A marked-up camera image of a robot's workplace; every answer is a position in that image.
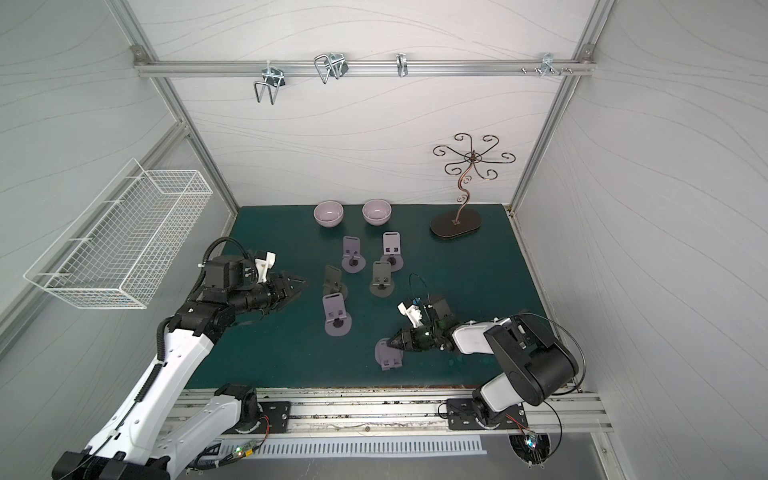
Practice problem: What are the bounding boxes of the white vent strip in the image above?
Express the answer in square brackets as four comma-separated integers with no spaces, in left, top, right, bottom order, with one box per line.
[246,435,487,460]

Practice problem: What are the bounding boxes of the dark grey phone stand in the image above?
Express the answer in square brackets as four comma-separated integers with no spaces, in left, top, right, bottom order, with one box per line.
[369,261,395,298]
[322,265,348,299]

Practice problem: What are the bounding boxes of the brown metal jewelry tree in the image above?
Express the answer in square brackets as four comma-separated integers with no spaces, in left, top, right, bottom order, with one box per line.
[430,132,517,240]

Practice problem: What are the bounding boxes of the metal hook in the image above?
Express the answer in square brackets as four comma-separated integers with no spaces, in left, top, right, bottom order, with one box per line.
[520,53,573,77]
[253,66,286,105]
[313,52,349,84]
[395,53,408,78]

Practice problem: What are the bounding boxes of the lilac ceramic bowl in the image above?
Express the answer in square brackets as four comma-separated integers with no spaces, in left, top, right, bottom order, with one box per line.
[313,201,344,228]
[362,199,392,226]

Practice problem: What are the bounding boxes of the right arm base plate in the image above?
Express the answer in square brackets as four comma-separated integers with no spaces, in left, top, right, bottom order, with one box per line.
[439,398,528,431]

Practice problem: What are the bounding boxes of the right lilac ceramic bowl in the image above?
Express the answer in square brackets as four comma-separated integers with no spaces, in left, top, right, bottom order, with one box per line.
[362,199,392,226]

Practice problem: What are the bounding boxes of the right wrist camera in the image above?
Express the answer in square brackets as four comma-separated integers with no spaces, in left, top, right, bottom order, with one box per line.
[397,299,424,329]

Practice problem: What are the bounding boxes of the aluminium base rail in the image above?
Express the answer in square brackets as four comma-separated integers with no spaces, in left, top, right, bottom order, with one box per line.
[258,387,613,439]

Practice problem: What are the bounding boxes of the left metal hook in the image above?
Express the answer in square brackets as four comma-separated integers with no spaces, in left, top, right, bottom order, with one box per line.
[253,66,286,105]

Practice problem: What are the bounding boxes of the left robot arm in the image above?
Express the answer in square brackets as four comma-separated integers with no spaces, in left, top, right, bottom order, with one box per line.
[51,254,307,479]

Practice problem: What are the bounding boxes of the horizontal aluminium rail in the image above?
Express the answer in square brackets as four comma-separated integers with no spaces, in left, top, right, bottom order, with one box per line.
[134,50,597,80]

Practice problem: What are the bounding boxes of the right metal hook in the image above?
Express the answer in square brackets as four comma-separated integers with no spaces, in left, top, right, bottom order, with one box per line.
[520,53,573,77]

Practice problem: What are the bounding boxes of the left lilac ceramic bowl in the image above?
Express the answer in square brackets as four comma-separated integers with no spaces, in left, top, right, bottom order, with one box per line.
[313,201,344,228]

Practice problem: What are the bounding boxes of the purple phone stand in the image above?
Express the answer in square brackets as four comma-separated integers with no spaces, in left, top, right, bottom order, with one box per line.
[380,231,404,272]
[374,338,404,371]
[341,236,367,274]
[322,292,352,337]

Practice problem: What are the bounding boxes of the white wire basket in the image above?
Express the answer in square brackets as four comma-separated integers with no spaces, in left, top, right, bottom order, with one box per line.
[23,159,213,310]

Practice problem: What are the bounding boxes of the right black cable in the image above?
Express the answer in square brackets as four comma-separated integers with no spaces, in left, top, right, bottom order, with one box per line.
[518,311,588,397]

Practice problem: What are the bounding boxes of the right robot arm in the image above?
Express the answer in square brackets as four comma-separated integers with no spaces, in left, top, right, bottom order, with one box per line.
[374,296,580,430]

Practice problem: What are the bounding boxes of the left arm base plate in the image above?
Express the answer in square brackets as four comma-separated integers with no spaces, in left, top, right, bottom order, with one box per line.
[225,401,291,435]

